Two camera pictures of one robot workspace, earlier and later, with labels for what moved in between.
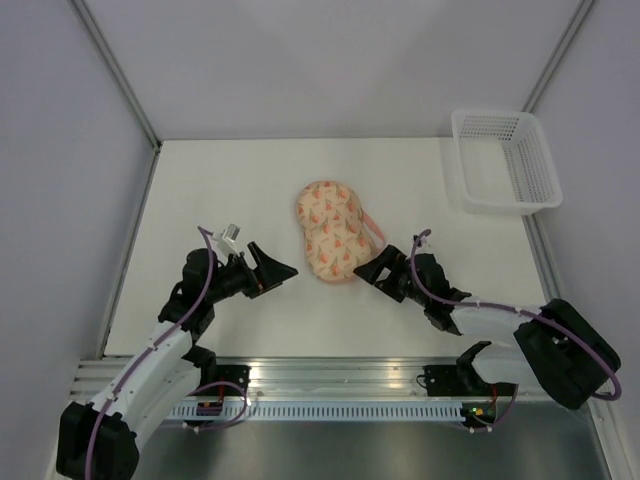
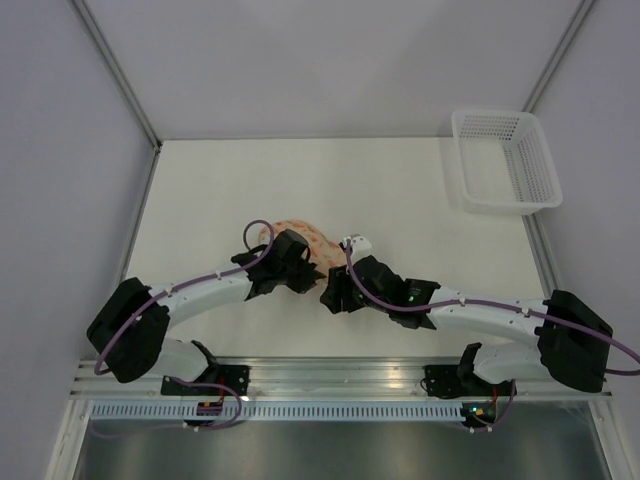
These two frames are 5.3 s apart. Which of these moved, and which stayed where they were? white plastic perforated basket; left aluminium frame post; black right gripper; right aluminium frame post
Moved: black right gripper
Stayed: white plastic perforated basket; left aluminium frame post; right aluminium frame post
